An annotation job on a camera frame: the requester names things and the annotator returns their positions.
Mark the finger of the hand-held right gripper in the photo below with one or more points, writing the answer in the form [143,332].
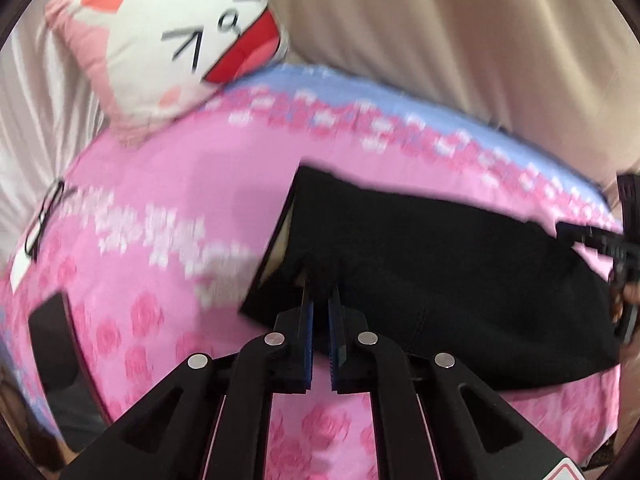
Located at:
[590,237]

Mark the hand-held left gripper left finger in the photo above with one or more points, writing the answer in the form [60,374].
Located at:
[306,345]

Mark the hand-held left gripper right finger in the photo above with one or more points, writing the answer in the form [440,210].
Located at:
[336,355]

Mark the black pants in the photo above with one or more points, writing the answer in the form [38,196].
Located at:
[425,270]

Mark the person's right hand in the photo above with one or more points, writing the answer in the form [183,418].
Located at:
[632,300]

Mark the pink floral bedsheet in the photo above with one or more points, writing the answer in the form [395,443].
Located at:
[175,185]

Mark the beige curtain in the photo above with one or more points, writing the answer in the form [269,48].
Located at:
[450,35]

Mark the black-framed eyeglasses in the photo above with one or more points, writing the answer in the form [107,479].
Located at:
[56,191]

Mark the white cat face pillow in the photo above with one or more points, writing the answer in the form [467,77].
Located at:
[165,25]

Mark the white satin curtain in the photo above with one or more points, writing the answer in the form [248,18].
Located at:
[35,110]

